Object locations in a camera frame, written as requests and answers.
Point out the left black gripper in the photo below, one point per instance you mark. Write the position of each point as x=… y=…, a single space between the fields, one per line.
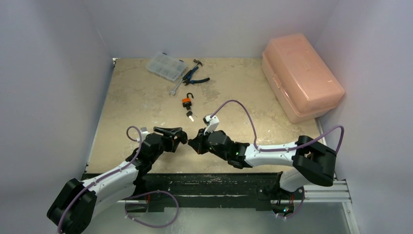
x=171 y=143

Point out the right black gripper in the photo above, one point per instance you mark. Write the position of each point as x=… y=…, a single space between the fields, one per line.
x=202 y=142

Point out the black key bunch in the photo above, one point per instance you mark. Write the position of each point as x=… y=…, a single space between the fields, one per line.
x=190 y=115

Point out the orange black padlock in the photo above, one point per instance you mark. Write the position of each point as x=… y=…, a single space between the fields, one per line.
x=186 y=102

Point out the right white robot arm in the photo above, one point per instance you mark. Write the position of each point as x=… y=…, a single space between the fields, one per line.
x=311 y=162

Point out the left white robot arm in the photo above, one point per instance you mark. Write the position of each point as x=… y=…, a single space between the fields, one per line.
x=79 y=201

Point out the silver wrench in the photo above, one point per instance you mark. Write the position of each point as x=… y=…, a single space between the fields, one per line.
x=172 y=92

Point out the clear plastic organizer box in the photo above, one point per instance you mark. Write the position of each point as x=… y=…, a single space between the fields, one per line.
x=166 y=67

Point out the small hammer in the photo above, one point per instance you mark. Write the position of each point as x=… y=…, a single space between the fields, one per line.
x=191 y=71

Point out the pink plastic storage box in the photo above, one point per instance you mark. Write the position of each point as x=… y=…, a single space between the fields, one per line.
x=303 y=84

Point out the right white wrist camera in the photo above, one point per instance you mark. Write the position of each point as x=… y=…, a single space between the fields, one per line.
x=211 y=123

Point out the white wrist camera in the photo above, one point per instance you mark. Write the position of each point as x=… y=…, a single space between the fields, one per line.
x=211 y=123
x=143 y=134

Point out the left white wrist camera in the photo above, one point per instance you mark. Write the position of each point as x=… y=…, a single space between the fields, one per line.
x=143 y=134

